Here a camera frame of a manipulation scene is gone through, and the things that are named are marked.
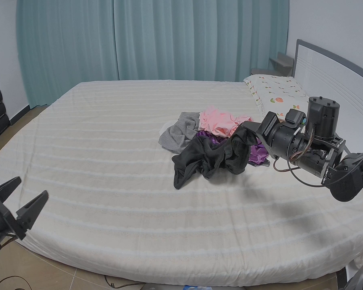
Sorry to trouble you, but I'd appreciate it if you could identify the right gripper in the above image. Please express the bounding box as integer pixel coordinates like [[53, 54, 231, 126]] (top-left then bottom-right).
[[241, 111, 305, 161]]

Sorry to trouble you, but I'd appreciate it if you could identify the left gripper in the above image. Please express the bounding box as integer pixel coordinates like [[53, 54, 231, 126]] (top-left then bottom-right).
[[0, 176, 49, 257]]

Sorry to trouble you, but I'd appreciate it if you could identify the black T-shirt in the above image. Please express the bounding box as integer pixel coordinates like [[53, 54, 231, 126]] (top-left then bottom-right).
[[172, 128, 258, 190]]

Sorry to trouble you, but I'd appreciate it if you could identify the bed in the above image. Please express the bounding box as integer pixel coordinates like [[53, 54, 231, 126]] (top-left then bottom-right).
[[0, 39, 363, 286]]

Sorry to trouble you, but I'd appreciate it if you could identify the purple garment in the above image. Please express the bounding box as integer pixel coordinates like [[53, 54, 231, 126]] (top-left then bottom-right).
[[196, 130, 271, 167]]

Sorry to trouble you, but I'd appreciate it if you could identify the pink garment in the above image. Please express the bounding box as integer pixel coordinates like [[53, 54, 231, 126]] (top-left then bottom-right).
[[198, 105, 253, 138]]

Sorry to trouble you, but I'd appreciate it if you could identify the white printed pillow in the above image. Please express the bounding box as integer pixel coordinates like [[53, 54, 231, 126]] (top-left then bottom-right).
[[243, 74, 310, 120]]

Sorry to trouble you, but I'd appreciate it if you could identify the grey garment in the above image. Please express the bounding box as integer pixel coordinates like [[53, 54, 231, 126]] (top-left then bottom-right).
[[158, 111, 201, 155]]

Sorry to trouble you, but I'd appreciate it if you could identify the grey bedside table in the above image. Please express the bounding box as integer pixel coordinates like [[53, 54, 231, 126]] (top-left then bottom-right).
[[250, 52, 294, 77]]

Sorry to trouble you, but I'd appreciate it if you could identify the white garment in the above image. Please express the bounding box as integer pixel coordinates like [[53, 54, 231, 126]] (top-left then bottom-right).
[[159, 120, 179, 135]]

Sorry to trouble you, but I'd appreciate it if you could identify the blue-green curtain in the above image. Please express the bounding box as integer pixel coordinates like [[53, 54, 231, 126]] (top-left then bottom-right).
[[17, 0, 120, 108], [113, 0, 291, 82]]

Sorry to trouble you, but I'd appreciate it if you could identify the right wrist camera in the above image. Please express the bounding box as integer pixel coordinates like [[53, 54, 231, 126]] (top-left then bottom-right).
[[284, 108, 306, 129]]

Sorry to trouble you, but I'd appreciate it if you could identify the black cable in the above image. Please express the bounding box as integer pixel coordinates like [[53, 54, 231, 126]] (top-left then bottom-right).
[[272, 157, 332, 188], [104, 275, 130, 286]]

